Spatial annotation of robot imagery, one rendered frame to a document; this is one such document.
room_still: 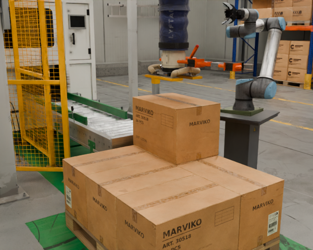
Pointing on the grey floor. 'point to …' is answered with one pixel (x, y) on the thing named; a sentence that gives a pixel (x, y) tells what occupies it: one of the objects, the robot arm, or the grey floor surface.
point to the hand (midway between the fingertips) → (222, 13)
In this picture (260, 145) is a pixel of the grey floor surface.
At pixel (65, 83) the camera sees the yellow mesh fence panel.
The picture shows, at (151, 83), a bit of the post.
